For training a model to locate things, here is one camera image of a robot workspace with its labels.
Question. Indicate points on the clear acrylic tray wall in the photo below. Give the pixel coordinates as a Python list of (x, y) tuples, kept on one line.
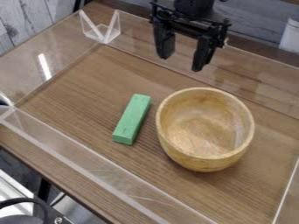
[(68, 81)]

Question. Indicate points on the black metal table leg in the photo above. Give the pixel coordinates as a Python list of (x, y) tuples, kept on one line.
[(44, 190)]

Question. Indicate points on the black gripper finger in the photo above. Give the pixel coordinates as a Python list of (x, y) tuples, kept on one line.
[(164, 39), (202, 53)]

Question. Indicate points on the brown wooden bowl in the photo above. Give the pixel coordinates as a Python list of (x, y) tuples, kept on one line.
[(204, 128)]

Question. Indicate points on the green rectangular block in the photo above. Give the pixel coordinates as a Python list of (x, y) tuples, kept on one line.
[(130, 119)]

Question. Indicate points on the white cylinder container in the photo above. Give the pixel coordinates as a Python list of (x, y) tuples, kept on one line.
[(289, 38)]

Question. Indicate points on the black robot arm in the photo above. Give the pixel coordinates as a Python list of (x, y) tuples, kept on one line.
[(192, 18)]

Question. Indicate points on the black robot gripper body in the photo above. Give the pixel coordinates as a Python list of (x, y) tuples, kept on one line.
[(193, 18)]

